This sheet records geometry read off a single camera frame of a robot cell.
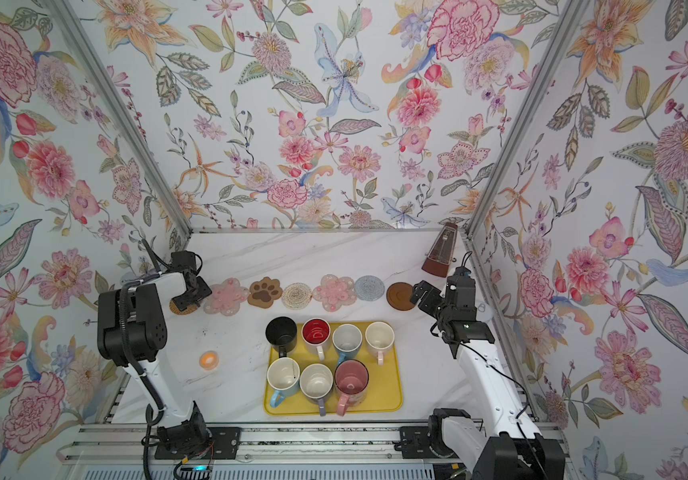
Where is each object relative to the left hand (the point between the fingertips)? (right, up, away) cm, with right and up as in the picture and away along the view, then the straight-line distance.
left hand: (201, 293), depth 102 cm
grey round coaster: (+57, +2, +1) cm, 57 cm away
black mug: (+30, -10, -14) cm, 35 cm away
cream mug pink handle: (+59, -11, -16) cm, 62 cm away
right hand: (+72, +2, -18) cm, 74 cm away
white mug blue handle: (+50, -11, -16) cm, 53 cm away
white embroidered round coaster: (+33, -1, -1) cm, 33 cm away
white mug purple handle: (+41, -22, -19) cm, 50 cm away
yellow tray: (+35, -27, -22) cm, 50 cm away
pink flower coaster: (+45, 0, +1) cm, 45 cm away
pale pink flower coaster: (+8, -2, -1) cm, 9 cm away
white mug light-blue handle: (+32, -21, -19) cm, 42 cm away
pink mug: (+51, -21, -20) cm, 59 cm away
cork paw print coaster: (+20, 0, +1) cm, 20 cm away
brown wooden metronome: (+81, +14, -1) cm, 83 cm away
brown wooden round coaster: (+67, -1, 0) cm, 67 cm away
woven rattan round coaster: (0, -4, -8) cm, 9 cm away
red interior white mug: (+40, -11, -11) cm, 43 cm away
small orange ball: (+9, -18, -14) cm, 25 cm away
